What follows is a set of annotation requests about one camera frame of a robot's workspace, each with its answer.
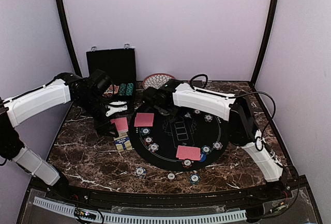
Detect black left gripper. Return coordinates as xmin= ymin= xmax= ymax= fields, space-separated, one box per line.
xmin=76 ymin=93 xmax=119 ymax=138

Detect red playing card deck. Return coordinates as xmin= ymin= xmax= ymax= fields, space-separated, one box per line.
xmin=111 ymin=117 xmax=128 ymax=133

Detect red cards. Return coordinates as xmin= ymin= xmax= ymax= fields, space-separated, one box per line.
xmin=176 ymin=145 xmax=201 ymax=161
xmin=134 ymin=113 xmax=154 ymax=127

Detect blue small blind button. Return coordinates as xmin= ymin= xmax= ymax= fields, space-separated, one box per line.
xmin=200 ymin=153 xmax=206 ymax=162

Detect brown white chip stack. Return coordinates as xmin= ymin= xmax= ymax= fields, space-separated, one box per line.
xmin=167 ymin=173 xmax=175 ymax=181

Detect blue tan chip stack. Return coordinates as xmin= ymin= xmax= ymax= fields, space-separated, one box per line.
xmin=134 ymin=167 xmax=147 ymax=178

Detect blue green chip stack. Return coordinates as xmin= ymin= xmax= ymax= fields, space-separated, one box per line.
xmin=189 ymin=173 xmax=201 ymax=185

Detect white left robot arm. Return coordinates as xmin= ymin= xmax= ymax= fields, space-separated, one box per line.
xmin=1 ymin=70 xmax=128 ymax=201

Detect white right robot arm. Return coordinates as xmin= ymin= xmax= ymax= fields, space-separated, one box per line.
xmin=144 ymin=79 xmax=284 ymax=200

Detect cards in case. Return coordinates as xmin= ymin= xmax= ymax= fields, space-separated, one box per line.
xmin=104 ymin=85 xmax=119 ymax=96

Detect green chip row left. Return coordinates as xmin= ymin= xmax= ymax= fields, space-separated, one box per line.
xmin=118 ymin=83 xmax=127 ymax=96

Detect green chip row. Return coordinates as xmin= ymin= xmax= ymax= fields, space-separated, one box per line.
xmin=118 ymin=83 xmax=127 ymax=96
xmin=125 ymin=83 xmax=134 ymax=97

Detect green chip row right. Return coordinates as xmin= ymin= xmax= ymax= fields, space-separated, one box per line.
xmin=125 ymin=83 xmax=134 ymax=97

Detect round black poker mat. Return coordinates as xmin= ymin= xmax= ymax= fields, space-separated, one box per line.
xmin=129 ymin=103 xmax=229 ymax=171

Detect patterned ceramic plate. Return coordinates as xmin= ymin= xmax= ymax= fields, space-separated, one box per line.
xmin=142 ymin=73 xmax=175 ymax=89

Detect black poker chip case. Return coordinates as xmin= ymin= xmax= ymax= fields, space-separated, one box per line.
xmin=86 ymin=48 xmax=137 ymax=86

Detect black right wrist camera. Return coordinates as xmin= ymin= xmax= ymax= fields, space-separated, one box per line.
xmin=142 ymin=87 xmax=168 ymax=108

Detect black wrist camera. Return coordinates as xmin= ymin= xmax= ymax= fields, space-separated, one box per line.
xmin=88 ymin=69 xmax=113 ymax=95
xmin=142 ymin=87 xmax=168 ymax=108

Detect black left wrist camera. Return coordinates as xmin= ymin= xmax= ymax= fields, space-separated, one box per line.
xmin=88 ymin=69 xmax=113 ymax=95

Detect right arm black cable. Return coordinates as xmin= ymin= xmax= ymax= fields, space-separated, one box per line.
xmin=190 ymin=73 xmax=276 ymax=152

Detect white cable tray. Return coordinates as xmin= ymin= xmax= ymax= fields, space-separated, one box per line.
xmin=33 ymin=197 xmax=247 ymax=223

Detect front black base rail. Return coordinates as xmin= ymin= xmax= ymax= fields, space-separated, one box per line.
xmin=46 ymin=175 xmax=308 ymax=210

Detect black corner frame post left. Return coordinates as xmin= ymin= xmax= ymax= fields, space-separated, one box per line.
xmin=55 ymin=0 xmax=82 ymax=77

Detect black corner frame post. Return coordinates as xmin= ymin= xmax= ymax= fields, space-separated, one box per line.
xmin=55 ymin=0 xmax=82 ymax=77
xmin=250 ymin=0 xmax=278 ymax=88

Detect black corner frame post right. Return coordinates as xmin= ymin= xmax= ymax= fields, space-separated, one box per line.
xmin=250 ymin=0 xmax=278 ymax=88

